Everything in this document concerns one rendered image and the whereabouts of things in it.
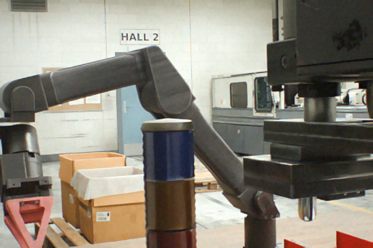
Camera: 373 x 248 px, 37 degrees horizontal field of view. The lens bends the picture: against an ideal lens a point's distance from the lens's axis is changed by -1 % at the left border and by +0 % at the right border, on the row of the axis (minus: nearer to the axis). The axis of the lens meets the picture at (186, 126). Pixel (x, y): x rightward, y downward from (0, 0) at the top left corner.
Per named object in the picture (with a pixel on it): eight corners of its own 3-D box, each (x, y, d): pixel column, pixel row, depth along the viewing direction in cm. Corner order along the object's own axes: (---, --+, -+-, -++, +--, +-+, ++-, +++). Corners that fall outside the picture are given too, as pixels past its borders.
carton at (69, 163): (133, 222, 478) (130, 156, 475) (73, 230, 455) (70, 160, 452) (113, 211, 529) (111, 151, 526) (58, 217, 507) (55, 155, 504)
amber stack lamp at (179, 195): (183, 216, 43) (182, 173, 43) (205, 226, 39) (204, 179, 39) (137, 222, 41) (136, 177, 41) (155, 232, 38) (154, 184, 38)
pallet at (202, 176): (221, 177, 822) (221, 168, 822) (254, 187, 730) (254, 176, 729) (144, 184, 777) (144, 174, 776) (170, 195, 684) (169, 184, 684)
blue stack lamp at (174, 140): (182, 171, 43) (181, 128, 42) (204, 177, 39) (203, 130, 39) (136, 175, 41) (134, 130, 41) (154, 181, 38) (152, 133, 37)
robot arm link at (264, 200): (256, 191, 102) (281, 188, 104) (231, 185, 110) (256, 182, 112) (257, 225, 102) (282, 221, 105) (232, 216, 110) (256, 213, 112)
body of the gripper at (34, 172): (7, 191, 77) (2, 145, 81) (3, 218, 85) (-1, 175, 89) (53, 187, 80) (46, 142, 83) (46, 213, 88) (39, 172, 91)
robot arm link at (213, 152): (259, 221, 104) (148, 95, 93) (240, 215, 110) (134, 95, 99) (279, 197, 106) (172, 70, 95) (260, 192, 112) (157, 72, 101)
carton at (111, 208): (168, 239, 417) (166, 173, 414) (86, 250, 394) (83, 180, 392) (143, 222, 479) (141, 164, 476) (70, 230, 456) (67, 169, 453)
